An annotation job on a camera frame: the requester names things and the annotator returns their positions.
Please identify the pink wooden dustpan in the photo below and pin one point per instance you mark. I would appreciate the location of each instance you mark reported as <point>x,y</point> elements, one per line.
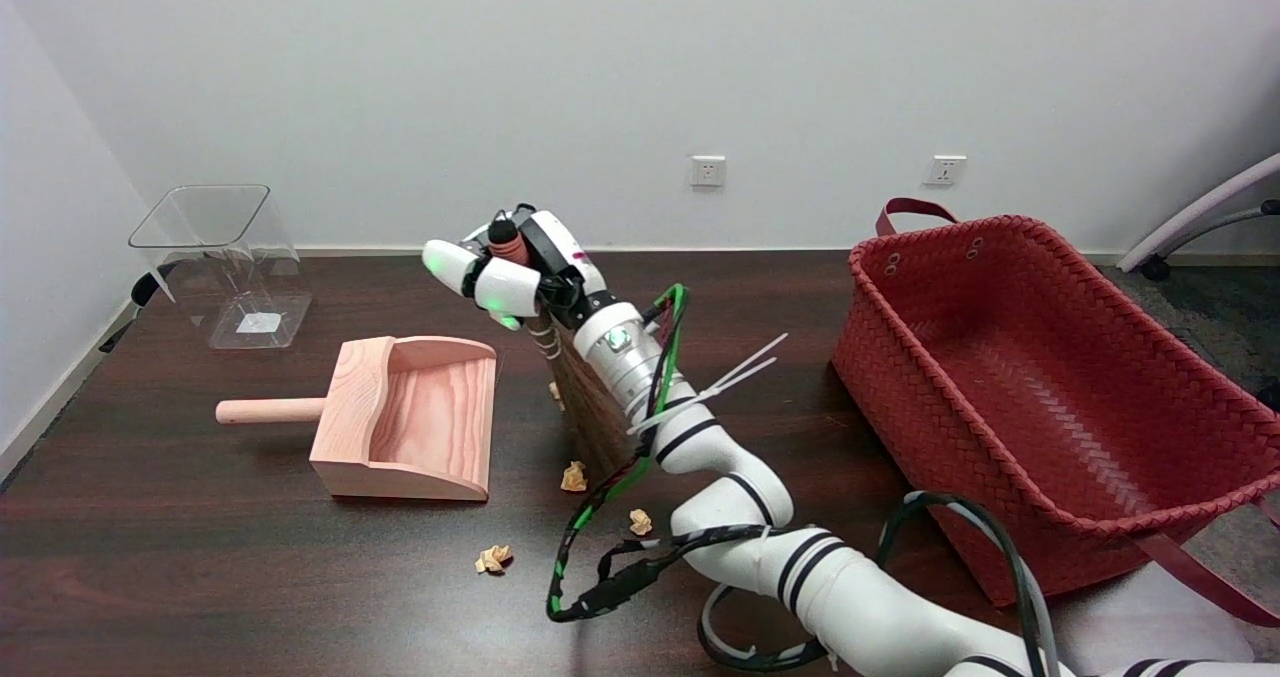
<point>430,427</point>

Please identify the brown straw hand broom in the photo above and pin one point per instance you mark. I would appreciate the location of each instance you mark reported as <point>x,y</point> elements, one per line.
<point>590,407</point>

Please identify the clear plastic container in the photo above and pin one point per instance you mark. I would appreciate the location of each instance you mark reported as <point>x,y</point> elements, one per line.
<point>262,323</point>

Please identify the white wall socket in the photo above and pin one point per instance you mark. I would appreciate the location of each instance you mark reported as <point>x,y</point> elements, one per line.
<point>945,170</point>
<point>707,170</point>

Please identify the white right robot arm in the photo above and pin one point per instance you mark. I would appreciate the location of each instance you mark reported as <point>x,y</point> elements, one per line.
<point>740,502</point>

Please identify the black table clamp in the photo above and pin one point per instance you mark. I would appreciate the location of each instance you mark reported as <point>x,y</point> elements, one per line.
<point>145,289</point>

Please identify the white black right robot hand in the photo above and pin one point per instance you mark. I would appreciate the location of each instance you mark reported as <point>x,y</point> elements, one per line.
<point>510,287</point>

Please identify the white zip tie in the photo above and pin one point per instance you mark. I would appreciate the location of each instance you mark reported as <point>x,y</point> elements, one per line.
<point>760,350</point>
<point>740,375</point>

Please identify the red woven basket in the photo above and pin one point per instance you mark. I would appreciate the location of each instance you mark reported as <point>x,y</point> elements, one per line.
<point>1050,387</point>

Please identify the office chair base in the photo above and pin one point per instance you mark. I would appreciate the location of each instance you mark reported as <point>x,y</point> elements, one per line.
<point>1200,209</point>

